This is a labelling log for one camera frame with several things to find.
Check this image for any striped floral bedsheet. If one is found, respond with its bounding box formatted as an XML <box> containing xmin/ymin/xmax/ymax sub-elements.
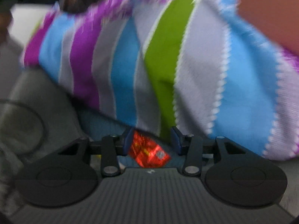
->
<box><xmin>20</xmin><ymin>0</ymin><xmax>299</xmax><ymax>161</ymax></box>

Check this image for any pink cardboard box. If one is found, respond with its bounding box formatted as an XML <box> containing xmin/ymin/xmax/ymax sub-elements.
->
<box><xmin>236</xmin><ymin>0</ymin><xmax>299</xmax><ymax>56</ymax></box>

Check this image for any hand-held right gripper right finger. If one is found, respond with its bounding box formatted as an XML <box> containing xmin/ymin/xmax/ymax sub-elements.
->
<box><xmin>170</xmin><ymin>126</ymin><xmax>246</xmax><ymax>176</ymax></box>

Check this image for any shiny bright red snack packet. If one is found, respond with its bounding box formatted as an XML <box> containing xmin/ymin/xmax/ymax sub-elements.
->
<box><xmin>128</xmin><ymin>131</ymin><xmax>171</xmax><ymax>168</ymax></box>

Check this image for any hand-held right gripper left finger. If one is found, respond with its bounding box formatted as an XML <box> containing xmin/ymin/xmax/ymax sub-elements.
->
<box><xmin>58</xmin><ymin>127</ymin><xmax>135</xmax><ymax>177</ymax></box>

